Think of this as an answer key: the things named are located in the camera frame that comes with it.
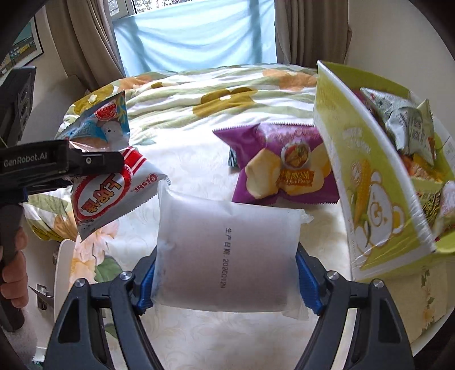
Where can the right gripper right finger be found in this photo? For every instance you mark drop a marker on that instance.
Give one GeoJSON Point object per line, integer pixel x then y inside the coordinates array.
{"type": "Point", "coordinates": [379, 339]}

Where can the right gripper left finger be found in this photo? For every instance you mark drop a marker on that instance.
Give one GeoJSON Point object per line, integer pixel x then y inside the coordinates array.
{"type": "Point", "coordinates": [78, 339]}

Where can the red white round-logo snack bag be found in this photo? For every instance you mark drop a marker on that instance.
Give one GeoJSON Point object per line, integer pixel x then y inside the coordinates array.
{"type": "Point", "coordinates": [100, 199]}

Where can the blue cartoon snack bag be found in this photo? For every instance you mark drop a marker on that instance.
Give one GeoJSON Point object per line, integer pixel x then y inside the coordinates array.
{"type": "Point", "coordinates": [103, 127]}

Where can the white frosted snack pack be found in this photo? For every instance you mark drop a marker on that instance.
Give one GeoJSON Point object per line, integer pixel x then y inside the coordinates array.
{"type": "Point", "coordinates": [215, 255]}

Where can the grey white printed snack bag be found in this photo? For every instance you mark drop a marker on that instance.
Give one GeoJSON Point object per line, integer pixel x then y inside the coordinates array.
{"type": "Point", "coordinates": [410, 127]}

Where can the left hand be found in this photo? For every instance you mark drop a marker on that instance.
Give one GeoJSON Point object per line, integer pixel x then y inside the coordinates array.
{"type": "Point", "coordinates": [15, 278]}

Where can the green cardboard box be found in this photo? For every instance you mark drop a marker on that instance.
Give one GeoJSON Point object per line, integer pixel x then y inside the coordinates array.
{"type": "Point", "coordinates": [386, 224]}

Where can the gold pizza snack bag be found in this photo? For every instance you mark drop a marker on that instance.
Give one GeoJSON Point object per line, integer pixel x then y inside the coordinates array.
{"type": "Point", "coordinates": [430, 201]}

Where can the beige curtain left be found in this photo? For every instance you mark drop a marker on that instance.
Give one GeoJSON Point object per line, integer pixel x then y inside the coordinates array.
{"type": "Point", "coordinates": [83, 35]}

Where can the beige curtain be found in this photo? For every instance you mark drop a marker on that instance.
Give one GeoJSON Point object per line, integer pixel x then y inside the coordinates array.
{"type": "Point", "coordinates": [83, 35]}
{"type": "Point", "coordinates": [307, 31]}

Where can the orange white triangular snack bag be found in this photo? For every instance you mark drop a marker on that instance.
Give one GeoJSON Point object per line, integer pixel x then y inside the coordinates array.
{"type": "Point", "coordinates": [417, 167]}

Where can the purple potato chip bag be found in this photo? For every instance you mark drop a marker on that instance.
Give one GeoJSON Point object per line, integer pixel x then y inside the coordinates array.
{"type": "Point", "coordinates": [278, 160]}

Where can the light blue window cloth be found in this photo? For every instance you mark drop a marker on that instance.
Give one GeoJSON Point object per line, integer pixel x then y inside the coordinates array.
{"type": "Point", "coordinates": [197, 35]}

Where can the beige curtain right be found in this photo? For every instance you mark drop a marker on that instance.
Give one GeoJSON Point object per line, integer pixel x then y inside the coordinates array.
{"type": "Point", "coordinates": [307, 31]}

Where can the framed wall picture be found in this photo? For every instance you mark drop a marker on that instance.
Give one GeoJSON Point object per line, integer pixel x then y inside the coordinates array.
{"type": "Point", "coordinates": [25, 49]}

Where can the window frame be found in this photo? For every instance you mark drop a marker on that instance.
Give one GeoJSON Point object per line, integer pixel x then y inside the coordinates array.
{"type": "Point", "coordinates": [122, 8]}

